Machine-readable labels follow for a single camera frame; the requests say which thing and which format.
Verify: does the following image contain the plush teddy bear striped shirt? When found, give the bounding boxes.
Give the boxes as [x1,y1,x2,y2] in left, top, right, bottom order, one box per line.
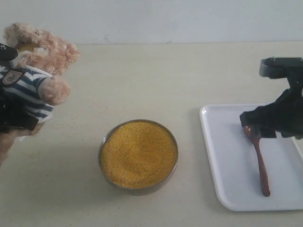
[0,22,80,162]

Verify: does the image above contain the dark red wooden spoon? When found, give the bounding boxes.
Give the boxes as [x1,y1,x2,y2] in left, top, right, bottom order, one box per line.
[243,126,271,197]

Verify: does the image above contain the yellow millet grains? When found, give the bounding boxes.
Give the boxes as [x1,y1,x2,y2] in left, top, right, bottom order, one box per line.
[100,121,178,190]

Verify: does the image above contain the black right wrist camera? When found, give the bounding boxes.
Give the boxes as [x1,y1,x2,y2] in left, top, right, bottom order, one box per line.
[259,57,303,87]

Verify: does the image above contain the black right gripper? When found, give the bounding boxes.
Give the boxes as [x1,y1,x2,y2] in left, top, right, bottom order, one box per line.
[240,87,303,140]

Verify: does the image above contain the white rectangular plastic tray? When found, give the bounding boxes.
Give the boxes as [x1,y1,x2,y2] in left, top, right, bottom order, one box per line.
[199,104,303,211]

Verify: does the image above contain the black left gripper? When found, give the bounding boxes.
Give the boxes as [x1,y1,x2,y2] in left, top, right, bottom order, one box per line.
[0,43,38,132]

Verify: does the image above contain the round metal bowl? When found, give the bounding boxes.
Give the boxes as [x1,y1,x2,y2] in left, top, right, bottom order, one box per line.
[98,119,179,196]

